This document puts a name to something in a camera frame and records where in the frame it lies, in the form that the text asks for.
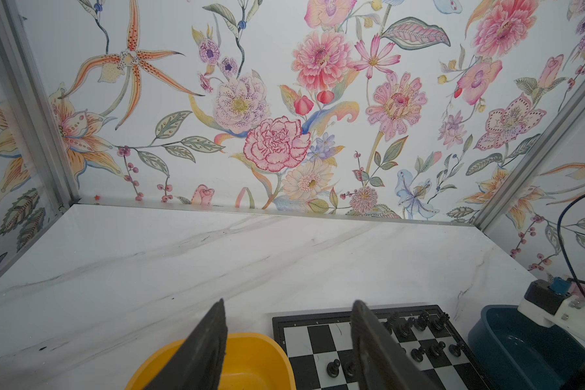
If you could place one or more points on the yellow plastic tray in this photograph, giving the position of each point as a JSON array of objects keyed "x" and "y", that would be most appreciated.
[{"x": 252, "y": 361}]

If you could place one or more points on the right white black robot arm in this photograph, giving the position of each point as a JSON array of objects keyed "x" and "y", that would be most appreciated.
[{"x": 548, "y": 304}]

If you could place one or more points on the black knight piece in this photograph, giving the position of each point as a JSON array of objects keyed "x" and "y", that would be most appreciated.
[{"x": 422, "y": 321}]

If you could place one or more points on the black pawn h7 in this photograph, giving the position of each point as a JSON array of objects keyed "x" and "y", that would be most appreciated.
[{"x": 456, "y": 349}]

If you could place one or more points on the black rook piece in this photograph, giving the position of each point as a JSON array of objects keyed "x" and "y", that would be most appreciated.
[{"x": 439, "y": 323}]

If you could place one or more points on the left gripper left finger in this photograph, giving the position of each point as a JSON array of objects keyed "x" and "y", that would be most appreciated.
[{"x": 198, "y": 363}]

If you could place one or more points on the dark teal plastic tray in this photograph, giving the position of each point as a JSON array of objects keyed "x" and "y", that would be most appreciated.
[{"x": 516, "y": 353}]

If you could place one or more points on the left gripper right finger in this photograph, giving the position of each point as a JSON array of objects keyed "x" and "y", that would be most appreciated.
[{"x": 380, "y": 362}]

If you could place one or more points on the black pawn f7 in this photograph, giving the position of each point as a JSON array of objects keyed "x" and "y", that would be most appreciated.
[{"x": 418, "y": 354}]

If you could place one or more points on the black white chessboard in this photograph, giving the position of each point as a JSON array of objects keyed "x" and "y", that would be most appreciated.
[{"x": 410, "y": 347}]

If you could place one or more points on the black pawn g7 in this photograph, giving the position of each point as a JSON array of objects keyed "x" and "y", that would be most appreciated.
[{"x": 437, "y": 349}]

